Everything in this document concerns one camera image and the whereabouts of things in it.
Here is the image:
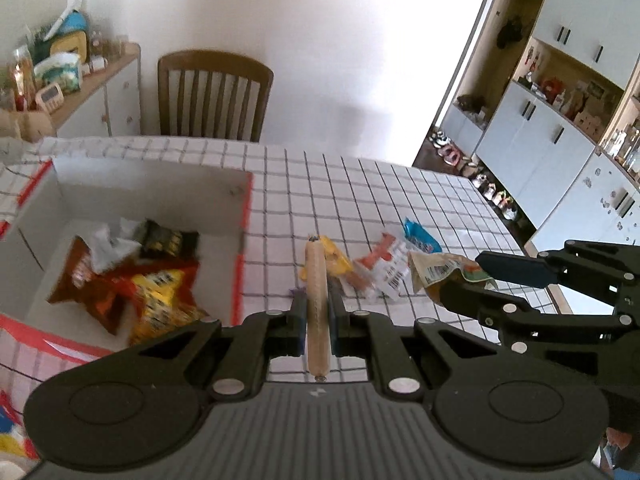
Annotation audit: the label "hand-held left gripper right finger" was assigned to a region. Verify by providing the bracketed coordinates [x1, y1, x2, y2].
[327, 291, 538, 404]

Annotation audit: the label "yellow foil packet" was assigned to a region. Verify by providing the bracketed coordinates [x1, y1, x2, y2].
[300, 236, 353, 283]

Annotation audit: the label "clear white plastic packet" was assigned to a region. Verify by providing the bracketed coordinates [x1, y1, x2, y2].
[89, 225, 143, 273]

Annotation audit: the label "white paper tube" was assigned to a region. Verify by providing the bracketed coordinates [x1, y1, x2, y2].
[42, 0, 86, 41]

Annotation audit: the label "sausage stick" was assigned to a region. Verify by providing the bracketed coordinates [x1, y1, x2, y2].
[305, 235, 331, 378]

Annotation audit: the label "brown crisps bag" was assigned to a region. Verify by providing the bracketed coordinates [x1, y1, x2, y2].
[47, 236, 123, 336]

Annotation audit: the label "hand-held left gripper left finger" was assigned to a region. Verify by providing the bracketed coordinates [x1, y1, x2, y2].
[115, 291, 308, 404]

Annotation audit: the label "dark hanging bag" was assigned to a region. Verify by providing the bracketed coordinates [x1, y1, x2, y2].
[497, 16, 523, 51]

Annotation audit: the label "wooden slat-back chair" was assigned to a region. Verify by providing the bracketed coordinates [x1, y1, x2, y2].
[157, 50, 275, 142]

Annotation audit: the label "beige green-label packet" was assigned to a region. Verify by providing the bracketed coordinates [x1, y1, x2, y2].
[407, 251, 498, 306]

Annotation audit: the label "clear packet orange crackers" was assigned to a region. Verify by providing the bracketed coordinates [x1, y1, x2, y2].
[340, 269, 376, 295]

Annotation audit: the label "row of shoes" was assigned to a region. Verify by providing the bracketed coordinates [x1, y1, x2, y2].
[427, 130, 523, 221]

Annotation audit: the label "white kitchen timer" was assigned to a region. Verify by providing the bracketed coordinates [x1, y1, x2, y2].
[37, 84, 65, 111]

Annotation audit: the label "blue foil packet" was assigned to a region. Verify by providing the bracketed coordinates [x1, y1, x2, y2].
[402, 217, 443, 255]

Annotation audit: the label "yellow storage box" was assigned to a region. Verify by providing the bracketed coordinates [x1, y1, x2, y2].
[50, 31, 88, 56]

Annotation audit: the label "group of glass jars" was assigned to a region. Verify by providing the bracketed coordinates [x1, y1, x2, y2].
[87, 25, 128, 58]

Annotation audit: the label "tissue pack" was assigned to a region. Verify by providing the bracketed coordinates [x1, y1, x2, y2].
[34, 52, 83, 92]

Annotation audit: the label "white wooden sideboard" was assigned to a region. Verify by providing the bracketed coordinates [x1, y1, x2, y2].
[45, 42, 143, 138]

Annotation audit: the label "red white packet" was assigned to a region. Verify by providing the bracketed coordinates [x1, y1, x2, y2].
[354, 232, 413, 301]

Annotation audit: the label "row of shelf ornaments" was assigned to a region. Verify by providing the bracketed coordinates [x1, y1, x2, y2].
[517, 45, 608, 133]

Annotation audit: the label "red white cardboard box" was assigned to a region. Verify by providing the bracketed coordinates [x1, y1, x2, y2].
[0, 155, 253, 366]

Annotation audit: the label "blue bag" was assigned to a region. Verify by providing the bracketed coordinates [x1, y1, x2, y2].
[55, 10, 91, 36]

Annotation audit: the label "balloon printed bag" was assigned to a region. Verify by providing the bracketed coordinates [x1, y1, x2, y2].
[0, 387, 38, 461]

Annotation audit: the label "group of glass bottles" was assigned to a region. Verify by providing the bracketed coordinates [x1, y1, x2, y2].
[600, 120, 640, 181]

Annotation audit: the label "red yellow crisps bag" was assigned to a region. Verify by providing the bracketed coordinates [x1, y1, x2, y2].
[97, 260, 211, 348]

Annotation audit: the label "checkered white tablecloth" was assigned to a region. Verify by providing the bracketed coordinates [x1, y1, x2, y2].
[0, 135, 568, 413]

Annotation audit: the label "orange drink bottle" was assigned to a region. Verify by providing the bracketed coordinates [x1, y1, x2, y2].
[12, 45, 38, 111]

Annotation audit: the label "brown paper bag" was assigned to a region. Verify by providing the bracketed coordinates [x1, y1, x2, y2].
[0, 107, 53, 143]

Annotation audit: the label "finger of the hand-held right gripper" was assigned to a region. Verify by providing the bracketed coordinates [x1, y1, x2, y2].
[432, 279, 640, 356]
[475, 240, 640, 308]

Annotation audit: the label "black foil packet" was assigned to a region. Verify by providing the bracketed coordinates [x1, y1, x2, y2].
[135, 219, 200, 261]

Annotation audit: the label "white wooden wall cabinet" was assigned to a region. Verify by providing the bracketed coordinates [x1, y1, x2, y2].
[412, 0, 640, 246]

